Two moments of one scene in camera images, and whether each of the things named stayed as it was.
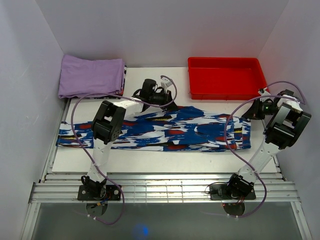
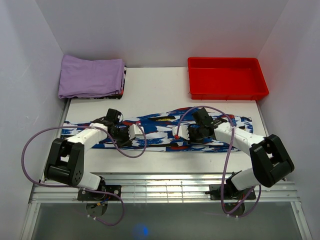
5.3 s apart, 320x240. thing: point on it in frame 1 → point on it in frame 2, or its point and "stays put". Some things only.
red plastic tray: (225, 78) stays put
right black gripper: (253, 112) → (191, 140)
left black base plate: (99, 192) stays put
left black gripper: (166, 97) → (127, 142)
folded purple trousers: (79, 76) stays put
